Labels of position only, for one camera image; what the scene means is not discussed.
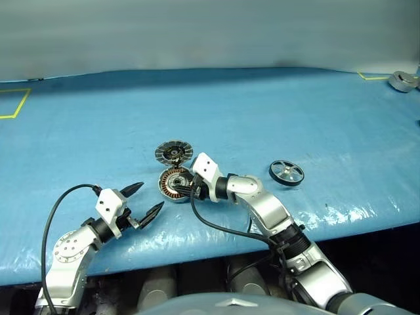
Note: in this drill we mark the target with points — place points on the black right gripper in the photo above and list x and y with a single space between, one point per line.
198 190

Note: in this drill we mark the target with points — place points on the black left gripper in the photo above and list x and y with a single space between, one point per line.
126 221

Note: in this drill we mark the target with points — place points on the round motor housing copper windings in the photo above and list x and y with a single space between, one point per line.
167 190

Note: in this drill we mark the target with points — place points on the slotted grey rotor disc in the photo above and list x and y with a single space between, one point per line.
162 151

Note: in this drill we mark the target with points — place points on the black spoked rotor wheel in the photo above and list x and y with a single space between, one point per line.
287 170

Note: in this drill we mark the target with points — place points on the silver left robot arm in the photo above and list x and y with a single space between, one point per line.
69 252

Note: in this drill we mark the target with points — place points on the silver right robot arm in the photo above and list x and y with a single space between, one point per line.
269 210

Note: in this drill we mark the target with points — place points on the grey cylindrical motor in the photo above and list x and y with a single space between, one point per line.
402 83

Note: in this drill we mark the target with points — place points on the blue plastic table sheet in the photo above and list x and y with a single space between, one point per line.
98 131

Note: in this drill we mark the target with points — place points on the grey rounded cylinder shape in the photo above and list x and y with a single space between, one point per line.
157 288
247 279

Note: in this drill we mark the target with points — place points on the grey robot torso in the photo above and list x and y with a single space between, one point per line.
197 306

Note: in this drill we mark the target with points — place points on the large yellow tape square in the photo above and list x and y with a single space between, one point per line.
23 102

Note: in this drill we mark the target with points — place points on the small yellow tape corner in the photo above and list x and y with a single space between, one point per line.
377 78

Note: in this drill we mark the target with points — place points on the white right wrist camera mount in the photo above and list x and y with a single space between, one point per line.
206 167

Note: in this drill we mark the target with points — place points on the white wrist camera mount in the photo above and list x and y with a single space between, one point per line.
108 203
206 167

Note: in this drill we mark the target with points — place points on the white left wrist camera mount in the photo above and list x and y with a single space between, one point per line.
108 203

